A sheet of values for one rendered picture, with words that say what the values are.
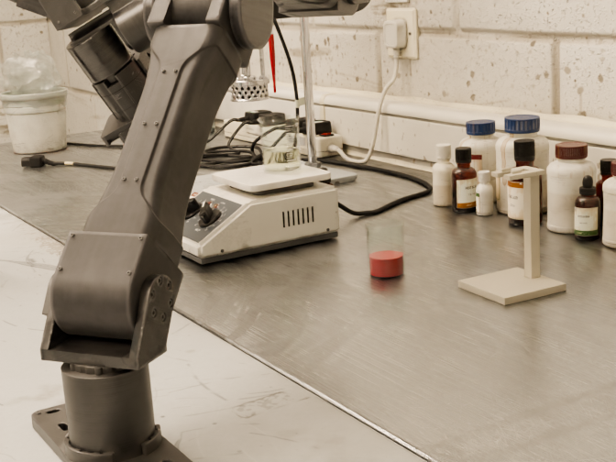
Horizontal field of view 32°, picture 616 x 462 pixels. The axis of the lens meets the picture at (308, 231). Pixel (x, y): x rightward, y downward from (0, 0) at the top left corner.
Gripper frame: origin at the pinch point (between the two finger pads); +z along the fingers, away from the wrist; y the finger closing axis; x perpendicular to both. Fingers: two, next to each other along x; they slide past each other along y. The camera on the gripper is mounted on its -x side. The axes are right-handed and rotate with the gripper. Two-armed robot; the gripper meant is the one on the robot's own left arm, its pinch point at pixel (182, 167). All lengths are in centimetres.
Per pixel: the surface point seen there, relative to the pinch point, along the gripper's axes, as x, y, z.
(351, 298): 21.4, -14.7, 14.0
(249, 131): -83, 15, 31
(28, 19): -224, 98, 12
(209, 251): 5.8, 1.4, 8.9
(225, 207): -0.2, -1.4, 7.4
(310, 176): -4.1, -11.5, 10.7
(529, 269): 19.6, -32.2, 21.3
